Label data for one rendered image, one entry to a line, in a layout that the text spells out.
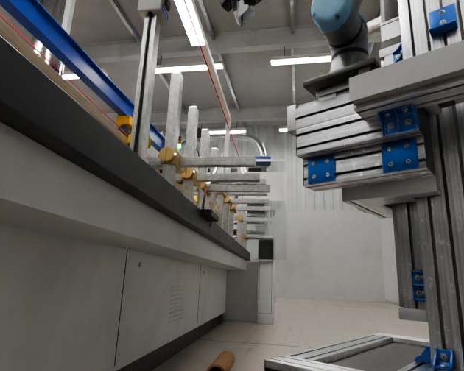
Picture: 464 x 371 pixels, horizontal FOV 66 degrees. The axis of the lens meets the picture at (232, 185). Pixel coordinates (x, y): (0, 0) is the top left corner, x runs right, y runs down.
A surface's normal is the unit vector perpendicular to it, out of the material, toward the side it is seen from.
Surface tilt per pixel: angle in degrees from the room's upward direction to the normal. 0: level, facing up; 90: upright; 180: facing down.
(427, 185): 90
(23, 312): 90
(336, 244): 90
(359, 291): 90
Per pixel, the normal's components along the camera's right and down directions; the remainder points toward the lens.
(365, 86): -0.65, -0.22
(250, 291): -0.14, -0.25
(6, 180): 0.99, 0.00
